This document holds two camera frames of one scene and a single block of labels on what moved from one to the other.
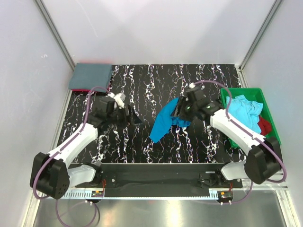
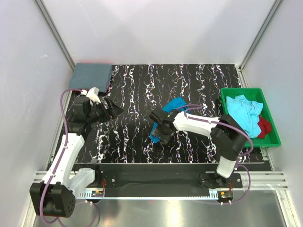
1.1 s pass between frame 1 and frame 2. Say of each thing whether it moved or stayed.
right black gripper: moved
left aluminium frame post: stayed
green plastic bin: stayed
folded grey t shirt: stayed
